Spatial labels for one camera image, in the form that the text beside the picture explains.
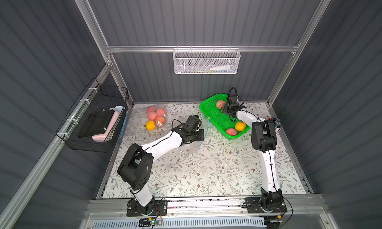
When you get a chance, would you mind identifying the orange red peach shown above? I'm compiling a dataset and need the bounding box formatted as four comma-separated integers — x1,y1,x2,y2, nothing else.
155,116,166,127

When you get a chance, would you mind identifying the clear zip-top bag blue zipper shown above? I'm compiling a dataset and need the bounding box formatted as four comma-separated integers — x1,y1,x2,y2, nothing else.
119,103,168,139

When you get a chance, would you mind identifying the yellow peach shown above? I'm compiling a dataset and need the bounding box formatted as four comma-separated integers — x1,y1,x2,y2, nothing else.
146,120,156,131
235,121,247,132

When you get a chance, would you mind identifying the pink peach with leaf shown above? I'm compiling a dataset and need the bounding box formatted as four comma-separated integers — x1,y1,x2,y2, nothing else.
147,111,158,121

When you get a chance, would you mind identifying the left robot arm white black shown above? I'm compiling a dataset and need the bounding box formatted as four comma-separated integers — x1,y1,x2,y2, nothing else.
117,124,205,210

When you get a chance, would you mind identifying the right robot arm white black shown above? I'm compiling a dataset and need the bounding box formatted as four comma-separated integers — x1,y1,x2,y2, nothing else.
222,96,284,212

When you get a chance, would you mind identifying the pink peach top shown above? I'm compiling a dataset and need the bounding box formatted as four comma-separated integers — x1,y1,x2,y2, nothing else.
216,100,226,109

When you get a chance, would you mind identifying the pink peach bottom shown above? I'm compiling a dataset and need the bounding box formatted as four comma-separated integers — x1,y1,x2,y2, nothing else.
225,128,237,136

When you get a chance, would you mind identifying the pink peach behind bag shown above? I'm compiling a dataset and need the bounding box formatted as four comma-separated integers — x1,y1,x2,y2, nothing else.
146,106,156,113

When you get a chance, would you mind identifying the green plastic basket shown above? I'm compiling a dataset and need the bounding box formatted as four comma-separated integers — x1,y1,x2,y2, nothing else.
200,93,251,140

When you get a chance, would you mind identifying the white tube in basket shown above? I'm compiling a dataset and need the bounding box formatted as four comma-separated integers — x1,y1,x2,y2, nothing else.
210,65,231,72

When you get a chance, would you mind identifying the pink pen cup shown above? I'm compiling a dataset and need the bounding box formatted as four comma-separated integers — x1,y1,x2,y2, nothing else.
269,118,282,132

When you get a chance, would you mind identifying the black pouch in basket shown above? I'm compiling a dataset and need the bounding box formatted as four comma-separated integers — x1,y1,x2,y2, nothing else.
78,110,113,138

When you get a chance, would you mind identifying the white wire wall basket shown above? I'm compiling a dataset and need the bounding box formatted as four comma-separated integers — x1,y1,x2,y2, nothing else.
173,48,241,75

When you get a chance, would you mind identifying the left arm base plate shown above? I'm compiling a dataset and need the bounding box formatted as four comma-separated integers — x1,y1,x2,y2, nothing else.
126,199,168,217

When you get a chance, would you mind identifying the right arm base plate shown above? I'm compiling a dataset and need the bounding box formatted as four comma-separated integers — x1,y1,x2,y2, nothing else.
241,197,287,214

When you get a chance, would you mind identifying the black wire wall basket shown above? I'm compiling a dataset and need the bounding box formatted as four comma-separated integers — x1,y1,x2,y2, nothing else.
56,79,129,153

